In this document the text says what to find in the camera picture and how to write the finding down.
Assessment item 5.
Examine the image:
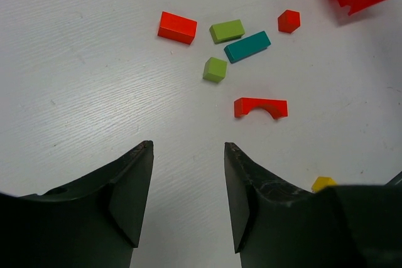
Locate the teal long block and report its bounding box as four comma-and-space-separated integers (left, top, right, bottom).
224, 31, 271, 63

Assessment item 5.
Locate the green cube block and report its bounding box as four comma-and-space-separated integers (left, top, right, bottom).
202, 57, 227, 83

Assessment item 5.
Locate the green rectangular block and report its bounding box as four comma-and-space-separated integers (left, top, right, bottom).
209, 19, 245, 44

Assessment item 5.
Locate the orange rectangular block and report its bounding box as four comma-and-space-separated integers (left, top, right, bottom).
158, 11, 198, 45

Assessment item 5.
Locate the red arch block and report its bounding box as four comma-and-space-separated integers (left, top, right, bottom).
234, 97, 288, 120

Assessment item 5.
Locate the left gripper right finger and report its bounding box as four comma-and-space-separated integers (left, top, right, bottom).
224, 142, 401, 267

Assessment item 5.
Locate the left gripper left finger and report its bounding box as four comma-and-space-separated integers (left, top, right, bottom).
1, 141, 154, 267

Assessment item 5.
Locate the small red cube block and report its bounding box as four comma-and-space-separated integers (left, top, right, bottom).
278, 9, 301, 34

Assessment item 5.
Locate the yellow cube block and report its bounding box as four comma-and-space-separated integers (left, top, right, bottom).
311, 176, 337, 193

